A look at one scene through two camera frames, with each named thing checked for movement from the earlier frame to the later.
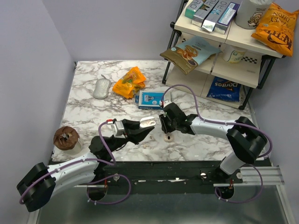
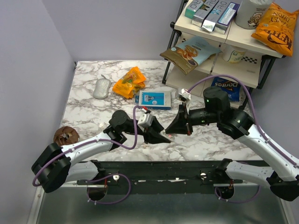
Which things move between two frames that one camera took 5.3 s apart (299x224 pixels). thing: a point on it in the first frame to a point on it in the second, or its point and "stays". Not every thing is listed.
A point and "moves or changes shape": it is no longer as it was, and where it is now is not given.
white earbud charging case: x=147 y=122 moves or changes shape
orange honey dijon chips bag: x=276 y=27 stays
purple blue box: x=225 y=20 stays
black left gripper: x=132 y=132 to x=149 y=133
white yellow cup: x=232 y=54 stays
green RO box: x=192 y=8 stays
